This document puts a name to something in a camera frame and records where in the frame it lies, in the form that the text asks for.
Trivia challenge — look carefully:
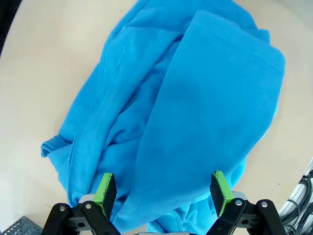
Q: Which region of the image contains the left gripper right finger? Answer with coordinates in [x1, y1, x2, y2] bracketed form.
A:
[205, 170, 287, 235]

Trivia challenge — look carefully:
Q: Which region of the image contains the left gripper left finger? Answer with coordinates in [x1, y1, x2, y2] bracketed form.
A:
[41, 172, 123, 235]

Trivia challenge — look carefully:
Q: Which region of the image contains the light cyan cloth garment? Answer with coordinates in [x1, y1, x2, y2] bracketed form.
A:
[40, 0, 287, 233]

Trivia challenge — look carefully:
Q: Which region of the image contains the grey plastic lattice basket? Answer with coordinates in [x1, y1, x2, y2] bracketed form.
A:
[4, 215, 44, 235]

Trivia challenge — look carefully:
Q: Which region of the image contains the grey cable bundle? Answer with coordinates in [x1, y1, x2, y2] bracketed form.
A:
[278, 156, 313, 235]

